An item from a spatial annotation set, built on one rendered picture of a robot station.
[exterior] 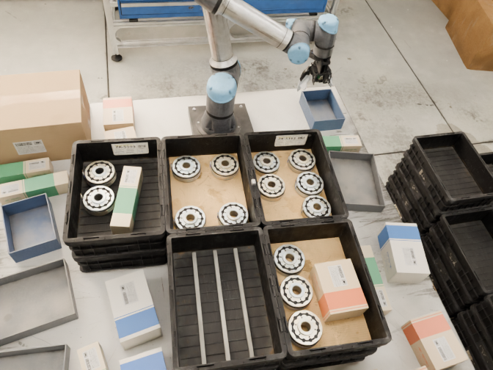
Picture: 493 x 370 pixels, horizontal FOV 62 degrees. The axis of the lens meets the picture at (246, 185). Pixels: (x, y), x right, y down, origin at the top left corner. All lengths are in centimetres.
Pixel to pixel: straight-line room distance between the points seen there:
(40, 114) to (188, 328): 96
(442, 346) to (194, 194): 95
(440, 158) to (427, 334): 114
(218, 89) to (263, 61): 179
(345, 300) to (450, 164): 129
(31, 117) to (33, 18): 226
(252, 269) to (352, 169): 71
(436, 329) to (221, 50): 125
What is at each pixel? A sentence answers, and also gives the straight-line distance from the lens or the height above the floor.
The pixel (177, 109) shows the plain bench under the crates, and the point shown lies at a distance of 194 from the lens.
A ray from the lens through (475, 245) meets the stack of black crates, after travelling 231.
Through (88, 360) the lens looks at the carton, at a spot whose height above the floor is 76.
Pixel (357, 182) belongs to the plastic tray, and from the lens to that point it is 180.
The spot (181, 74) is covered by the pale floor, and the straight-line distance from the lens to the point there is 322.
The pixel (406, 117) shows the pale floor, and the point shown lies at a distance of 331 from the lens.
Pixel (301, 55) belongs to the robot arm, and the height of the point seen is 118.
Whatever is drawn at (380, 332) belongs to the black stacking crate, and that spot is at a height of 90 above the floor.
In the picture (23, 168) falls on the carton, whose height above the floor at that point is 76.
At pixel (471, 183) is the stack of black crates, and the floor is 49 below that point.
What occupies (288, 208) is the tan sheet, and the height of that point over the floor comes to 83.
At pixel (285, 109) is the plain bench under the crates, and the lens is 200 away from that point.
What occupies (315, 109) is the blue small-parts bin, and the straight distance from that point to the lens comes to 204.
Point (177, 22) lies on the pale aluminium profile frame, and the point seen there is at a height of 29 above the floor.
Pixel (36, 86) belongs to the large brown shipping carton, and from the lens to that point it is 184.
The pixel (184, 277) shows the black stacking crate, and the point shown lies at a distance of 133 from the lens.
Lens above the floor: 206
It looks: 54 degrees down
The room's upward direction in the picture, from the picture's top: 10 degrees clockwise
